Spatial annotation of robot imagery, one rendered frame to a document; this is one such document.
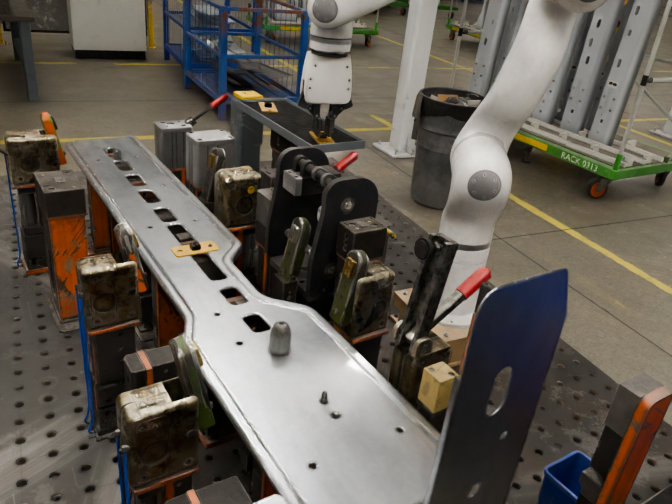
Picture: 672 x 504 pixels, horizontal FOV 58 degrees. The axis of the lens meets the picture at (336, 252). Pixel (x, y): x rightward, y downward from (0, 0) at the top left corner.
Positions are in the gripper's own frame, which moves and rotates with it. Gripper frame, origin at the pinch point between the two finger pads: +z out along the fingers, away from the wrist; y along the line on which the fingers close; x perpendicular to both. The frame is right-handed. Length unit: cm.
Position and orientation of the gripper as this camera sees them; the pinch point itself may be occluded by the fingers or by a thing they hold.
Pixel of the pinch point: (323, 126)
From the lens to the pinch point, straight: 133.4
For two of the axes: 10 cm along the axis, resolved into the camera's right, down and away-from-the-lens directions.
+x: 3.0, 4.7, -8.3
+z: -1.0, 8.8, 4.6
